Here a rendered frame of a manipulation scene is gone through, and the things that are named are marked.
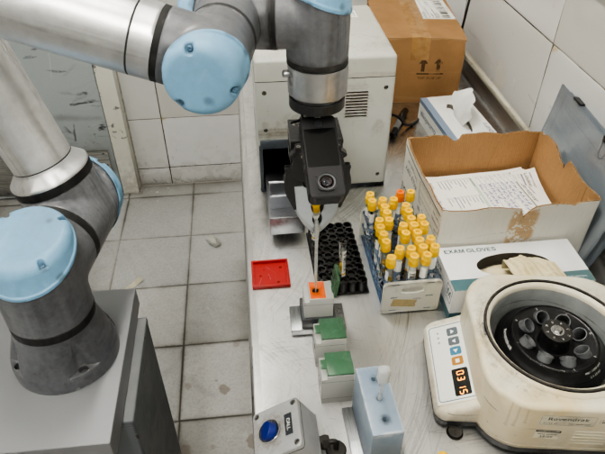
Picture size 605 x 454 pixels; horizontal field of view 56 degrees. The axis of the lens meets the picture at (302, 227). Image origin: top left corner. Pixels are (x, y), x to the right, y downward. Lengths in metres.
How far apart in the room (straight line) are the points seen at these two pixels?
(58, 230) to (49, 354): 0.18
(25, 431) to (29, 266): 0.24
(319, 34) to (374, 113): 0.54
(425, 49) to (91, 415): 1.16
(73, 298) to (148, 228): 1.81
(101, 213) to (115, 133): 1.80
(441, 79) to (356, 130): 0.47
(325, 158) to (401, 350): 0.38
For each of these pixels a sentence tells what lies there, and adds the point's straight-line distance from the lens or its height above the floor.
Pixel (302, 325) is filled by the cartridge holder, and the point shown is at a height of 0.90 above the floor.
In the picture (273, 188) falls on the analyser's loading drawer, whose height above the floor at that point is 0.93.
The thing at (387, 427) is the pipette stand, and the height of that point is 0.97.
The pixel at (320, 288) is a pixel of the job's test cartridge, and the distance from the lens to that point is 0.92.
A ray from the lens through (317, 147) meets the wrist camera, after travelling 0.72.
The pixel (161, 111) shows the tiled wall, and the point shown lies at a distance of 2.66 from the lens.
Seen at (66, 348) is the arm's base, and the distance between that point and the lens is 0.86.
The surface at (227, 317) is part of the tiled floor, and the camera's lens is 2.17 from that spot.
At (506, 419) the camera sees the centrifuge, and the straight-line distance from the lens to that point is 0.83.
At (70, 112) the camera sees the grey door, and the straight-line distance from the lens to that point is 2.66.
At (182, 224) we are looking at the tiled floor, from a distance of 2.59.
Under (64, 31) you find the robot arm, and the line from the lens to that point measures 0.59.
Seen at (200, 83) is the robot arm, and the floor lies 1.38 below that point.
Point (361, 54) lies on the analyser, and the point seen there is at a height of 1.17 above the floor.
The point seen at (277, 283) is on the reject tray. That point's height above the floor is 0.88.
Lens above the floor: 1.61
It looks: 40 degrees down
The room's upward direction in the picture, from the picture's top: straight up
